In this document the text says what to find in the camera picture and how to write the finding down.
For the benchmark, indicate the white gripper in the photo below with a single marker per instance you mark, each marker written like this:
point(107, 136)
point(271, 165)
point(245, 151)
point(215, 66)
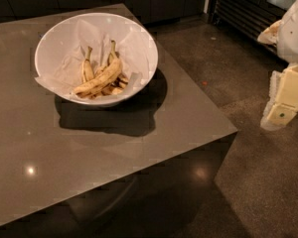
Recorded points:
point(294, 34)

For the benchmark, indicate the large front yellow banana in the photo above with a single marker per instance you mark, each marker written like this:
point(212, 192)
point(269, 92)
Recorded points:
point(106, 77)

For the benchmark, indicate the white round bowl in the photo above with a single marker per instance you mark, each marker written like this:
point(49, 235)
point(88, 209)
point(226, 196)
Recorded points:
point(56, 40)

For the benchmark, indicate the small left yellow banana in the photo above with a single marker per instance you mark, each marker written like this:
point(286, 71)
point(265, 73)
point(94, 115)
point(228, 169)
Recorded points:
point(86, 68)

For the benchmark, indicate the white paper liner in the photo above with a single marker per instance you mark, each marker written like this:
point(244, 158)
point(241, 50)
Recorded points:
point(129, 50)

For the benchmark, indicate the dark wall vent grille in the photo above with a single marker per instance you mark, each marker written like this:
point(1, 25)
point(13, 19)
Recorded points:
point(250, 17)

